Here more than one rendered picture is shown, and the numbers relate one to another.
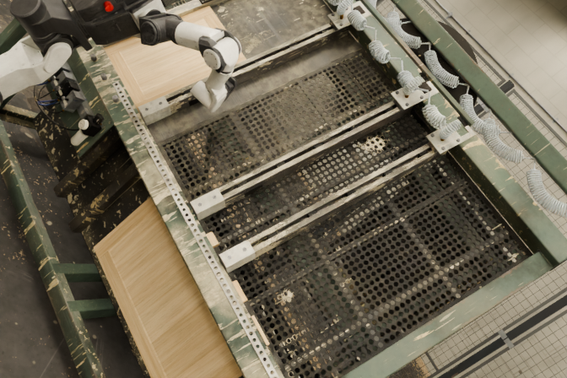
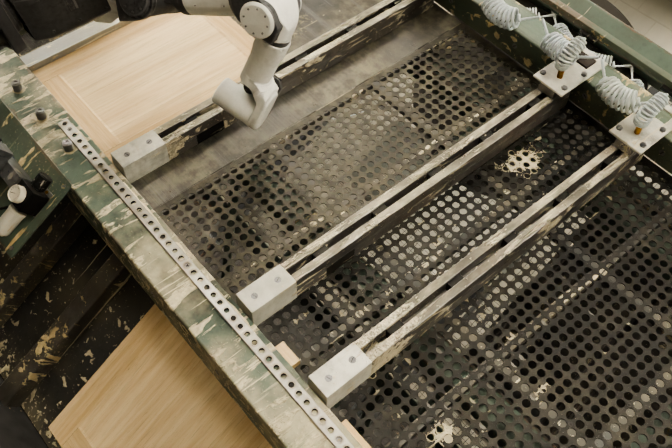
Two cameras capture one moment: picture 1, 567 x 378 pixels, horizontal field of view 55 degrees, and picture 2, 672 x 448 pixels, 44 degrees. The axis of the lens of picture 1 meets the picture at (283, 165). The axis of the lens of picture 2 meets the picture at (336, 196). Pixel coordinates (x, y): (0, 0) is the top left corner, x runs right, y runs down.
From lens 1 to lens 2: 50 cm
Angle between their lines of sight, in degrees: 10
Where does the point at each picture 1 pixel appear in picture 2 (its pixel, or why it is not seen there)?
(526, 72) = not seen: hidden behind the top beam
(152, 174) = (156, 259)
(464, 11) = not seen: hidden behind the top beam
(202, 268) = (281, 407)
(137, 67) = (94, 94)
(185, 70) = (179, 89)
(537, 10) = (640, 6)
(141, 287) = not seen: outside the picture
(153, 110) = (138, 155)
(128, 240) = (115, 399)
